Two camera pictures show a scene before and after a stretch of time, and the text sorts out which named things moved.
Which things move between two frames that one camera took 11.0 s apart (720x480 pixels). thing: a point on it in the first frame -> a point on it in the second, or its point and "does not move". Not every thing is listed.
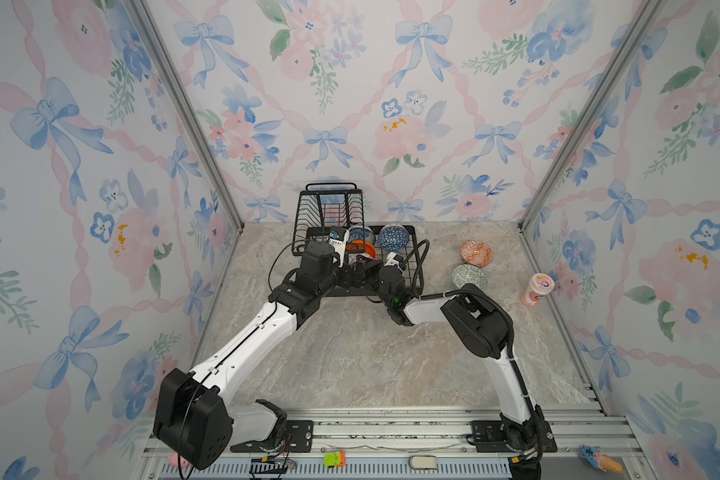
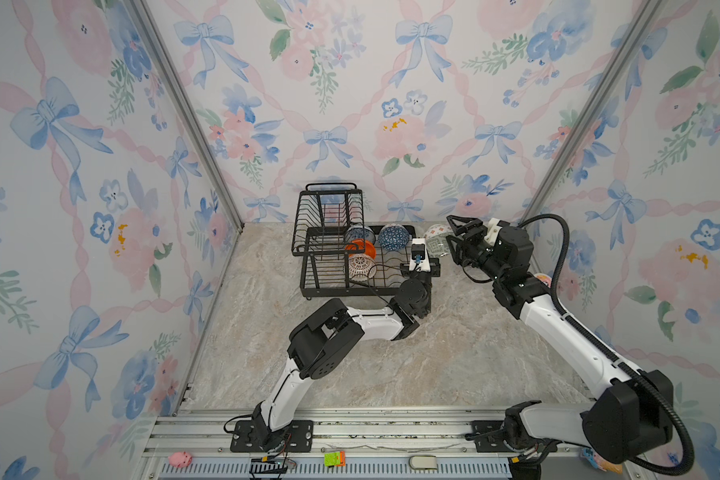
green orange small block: (335, 459) does not move
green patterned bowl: (469, 274) -> (436, 240)
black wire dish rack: (333, 213) does not move
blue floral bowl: (363, 233) does not move
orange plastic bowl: (361, 245) does not move
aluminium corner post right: (641, 19) does not move
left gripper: (347, 281) -> (432, 273)
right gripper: (371, 269) -> (475, 228)
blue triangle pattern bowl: (393, 237) does not move
